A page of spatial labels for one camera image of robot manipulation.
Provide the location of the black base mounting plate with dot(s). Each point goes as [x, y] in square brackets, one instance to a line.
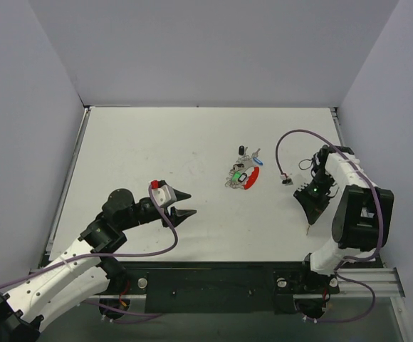
[217, 287]

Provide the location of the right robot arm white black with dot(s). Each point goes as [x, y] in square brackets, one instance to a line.
[361, 223]

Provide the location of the keyring bunch with coloured tags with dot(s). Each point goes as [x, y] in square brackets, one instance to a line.
[245, 171]

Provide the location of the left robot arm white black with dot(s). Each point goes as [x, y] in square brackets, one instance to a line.
[89, 266]

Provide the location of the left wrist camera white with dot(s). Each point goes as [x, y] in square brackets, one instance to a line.
[163, 194]

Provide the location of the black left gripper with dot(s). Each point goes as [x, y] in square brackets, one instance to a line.
[167, 211]

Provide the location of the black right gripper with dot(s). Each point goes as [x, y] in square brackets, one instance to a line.
[311, 199]

